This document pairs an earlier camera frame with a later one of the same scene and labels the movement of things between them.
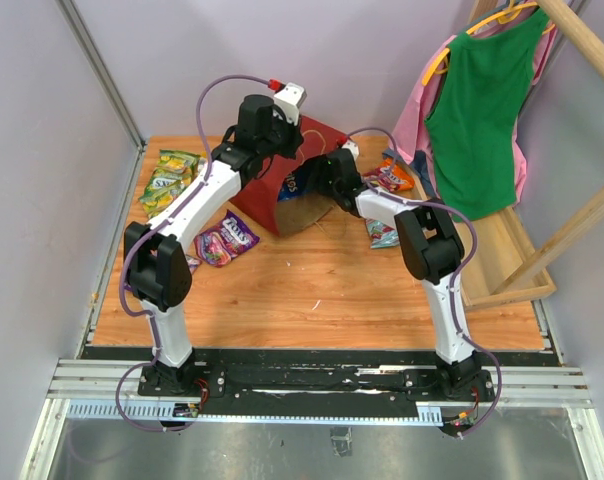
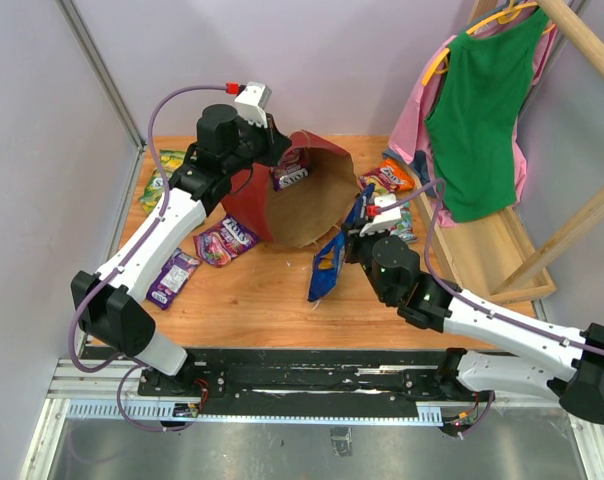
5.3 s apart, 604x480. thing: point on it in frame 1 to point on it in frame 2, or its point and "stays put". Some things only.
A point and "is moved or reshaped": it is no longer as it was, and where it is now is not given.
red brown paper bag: [258, 200] is moved or reshaped
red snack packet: [224, 241] stays put
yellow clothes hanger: [507, 16] stays put
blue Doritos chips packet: [294, 185] to [327, 263]
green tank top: [472, 116] stays put
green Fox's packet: [162, 187] stays put
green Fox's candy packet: [176, 162] stays put
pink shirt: [411, 139] stays put
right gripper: [319, 167] to [353, 240]
